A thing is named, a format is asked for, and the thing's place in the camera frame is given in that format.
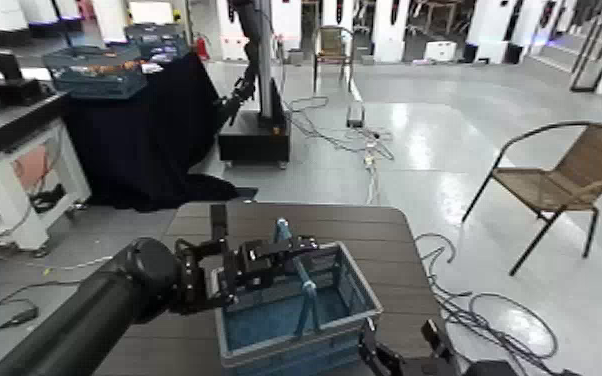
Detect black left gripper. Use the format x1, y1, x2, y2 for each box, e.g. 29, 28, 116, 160
221, 236, 321, 308

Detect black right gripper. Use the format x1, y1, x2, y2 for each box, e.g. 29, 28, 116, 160
357, 317, 519, 376

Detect blue plastic crate with handle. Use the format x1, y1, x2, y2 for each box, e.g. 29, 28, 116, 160
213, 217, 385, 376

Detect small blue mesh crate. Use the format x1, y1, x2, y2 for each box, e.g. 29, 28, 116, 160
124, 23, 190, 65

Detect large blue mesh crate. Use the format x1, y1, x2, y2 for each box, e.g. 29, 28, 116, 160
43, 44, 149, 101

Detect black mobile robot with column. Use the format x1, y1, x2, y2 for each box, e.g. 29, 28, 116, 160
213, 0, 292, 171

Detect grey power adapter box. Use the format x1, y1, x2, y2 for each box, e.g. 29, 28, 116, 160
345, 101, 367, 129

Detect black draped table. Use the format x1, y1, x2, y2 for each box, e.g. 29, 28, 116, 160
61, 51, 259, 214

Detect red fire extinguisher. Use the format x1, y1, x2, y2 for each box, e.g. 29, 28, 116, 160
195, 33, 212, 63

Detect white storage box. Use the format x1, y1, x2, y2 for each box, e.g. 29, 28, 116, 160
423, 40, 459, 64

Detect white cart with grey top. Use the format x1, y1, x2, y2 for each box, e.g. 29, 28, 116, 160
0, 78, 93, 259

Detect black box device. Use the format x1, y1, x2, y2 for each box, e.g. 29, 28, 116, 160
0, 78, 57, 113

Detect black monitor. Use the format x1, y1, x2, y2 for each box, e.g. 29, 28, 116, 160
0, 49, 25, 83

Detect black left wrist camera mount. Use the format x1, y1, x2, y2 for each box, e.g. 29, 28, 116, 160
209, 203, 229, 249

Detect white extension cord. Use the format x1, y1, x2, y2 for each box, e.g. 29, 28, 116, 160
363, 154, 382, 206

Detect grey tangled floor cables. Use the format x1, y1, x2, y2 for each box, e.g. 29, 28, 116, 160
282, 95, 397, 162

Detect wicker chair with black frame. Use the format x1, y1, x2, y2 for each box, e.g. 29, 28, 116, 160
460, 121, 602, 278

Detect wicker chair with metal frame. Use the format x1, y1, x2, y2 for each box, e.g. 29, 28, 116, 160
311, 26, 356, 95

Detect white floor cable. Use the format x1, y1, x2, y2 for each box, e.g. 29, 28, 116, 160
0, 238, 114, 275

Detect black cables under cart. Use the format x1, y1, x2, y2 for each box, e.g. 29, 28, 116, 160
28, 183, 69, 215

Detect black cable with adapter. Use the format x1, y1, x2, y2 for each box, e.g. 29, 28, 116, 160
0, 280, 84, 334

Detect black metal frame stand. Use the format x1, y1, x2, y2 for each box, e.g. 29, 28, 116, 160
569, 0, 602, 95

